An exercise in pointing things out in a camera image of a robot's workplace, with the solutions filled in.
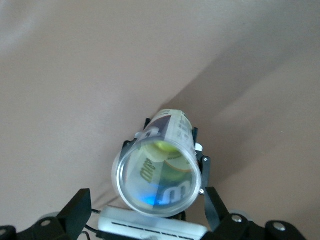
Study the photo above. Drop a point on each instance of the brown table cover sheet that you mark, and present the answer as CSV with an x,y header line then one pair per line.
x,y
75,75

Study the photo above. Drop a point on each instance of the yellow-green Wilson tennis ball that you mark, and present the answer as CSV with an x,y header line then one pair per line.
x,y
162,147

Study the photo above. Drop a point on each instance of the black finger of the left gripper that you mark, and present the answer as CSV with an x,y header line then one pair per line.
x,y
147,122
205,172

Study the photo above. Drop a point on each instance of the clear Wilson tennis ball can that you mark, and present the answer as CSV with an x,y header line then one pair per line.
x,y
175,130

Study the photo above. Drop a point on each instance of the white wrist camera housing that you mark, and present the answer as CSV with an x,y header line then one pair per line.
x,y
150,227

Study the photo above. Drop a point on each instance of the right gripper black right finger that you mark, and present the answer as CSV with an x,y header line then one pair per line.
x,y
225,222

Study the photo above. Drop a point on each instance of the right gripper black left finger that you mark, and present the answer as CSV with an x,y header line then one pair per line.
x,y
72,215

